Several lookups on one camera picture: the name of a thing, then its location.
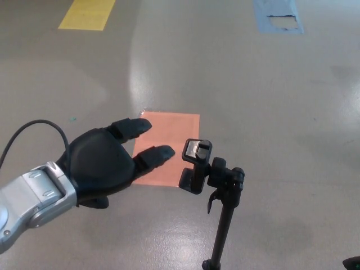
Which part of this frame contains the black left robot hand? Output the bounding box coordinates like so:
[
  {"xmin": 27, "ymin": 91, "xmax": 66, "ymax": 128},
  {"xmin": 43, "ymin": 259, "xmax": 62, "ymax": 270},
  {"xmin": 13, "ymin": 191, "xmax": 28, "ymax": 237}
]
[{"xmin": 55, "ymin": 118, "xmax": 177, "ymax": 210}]

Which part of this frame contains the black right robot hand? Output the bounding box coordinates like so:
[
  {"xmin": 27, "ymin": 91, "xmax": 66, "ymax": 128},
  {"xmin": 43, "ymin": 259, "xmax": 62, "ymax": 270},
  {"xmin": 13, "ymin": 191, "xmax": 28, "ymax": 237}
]
[{"xmin": 342, "ymin": 255, "xmax": 360, "ymax": 270}]

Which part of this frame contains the black phone stand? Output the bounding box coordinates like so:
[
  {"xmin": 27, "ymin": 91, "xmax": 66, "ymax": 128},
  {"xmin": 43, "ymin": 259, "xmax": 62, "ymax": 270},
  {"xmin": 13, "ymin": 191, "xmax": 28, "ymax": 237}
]
[{"xmin": 178, "ymin": 138, "xmax": 245, "ymax": 270}]

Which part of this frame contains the orange floor tape patch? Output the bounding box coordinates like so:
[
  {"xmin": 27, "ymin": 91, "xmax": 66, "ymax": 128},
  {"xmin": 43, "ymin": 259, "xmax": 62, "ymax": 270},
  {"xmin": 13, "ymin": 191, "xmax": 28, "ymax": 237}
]
[{"xmin": 131, "ymin": 111, "xmax": 201, "ymax": 187}]

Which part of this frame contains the yellow floor tape patch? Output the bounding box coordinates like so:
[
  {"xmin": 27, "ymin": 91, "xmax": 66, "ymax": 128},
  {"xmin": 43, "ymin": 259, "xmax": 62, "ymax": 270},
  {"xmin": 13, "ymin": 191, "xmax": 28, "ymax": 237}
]
[{"xmin": 57, "ymin": 0, "xmax": 117, "ymax": 32}]

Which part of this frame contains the torn blue floor tape patch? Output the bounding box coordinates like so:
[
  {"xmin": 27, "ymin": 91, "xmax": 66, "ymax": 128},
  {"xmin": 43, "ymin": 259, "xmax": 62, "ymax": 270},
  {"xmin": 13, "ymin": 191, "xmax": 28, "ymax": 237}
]
[{"xmin": 253, "ymin": 0, "xmax": 304, "ymax": 35}]

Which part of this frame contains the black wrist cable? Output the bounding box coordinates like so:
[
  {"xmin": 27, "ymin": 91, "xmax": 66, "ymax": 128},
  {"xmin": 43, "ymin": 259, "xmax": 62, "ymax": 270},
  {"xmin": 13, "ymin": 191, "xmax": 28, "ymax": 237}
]
[{"xmin": 0, "ymin": 119, "xmax": 70, "ymax": 170}]

